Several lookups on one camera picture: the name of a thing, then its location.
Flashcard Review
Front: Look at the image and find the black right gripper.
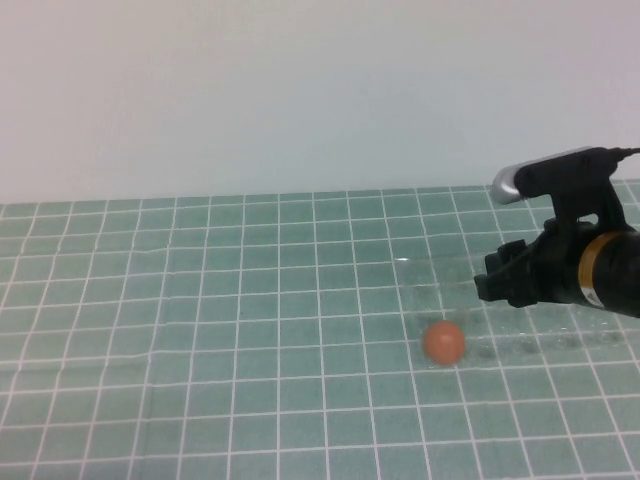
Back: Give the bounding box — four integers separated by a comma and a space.
473, 217, 601, 309

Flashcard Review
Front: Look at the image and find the transparent plastic egg tray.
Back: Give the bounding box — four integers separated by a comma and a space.
394, 249, 629, 369

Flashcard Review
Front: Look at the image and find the brown egg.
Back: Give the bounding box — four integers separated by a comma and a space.
422, 320, 467, 367

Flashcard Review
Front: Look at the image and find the green white grid tablecloth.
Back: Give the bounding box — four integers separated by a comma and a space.
0, 180, 640, 480

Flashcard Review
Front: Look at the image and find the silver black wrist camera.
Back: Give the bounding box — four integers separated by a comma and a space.
491, 146, 629, 234

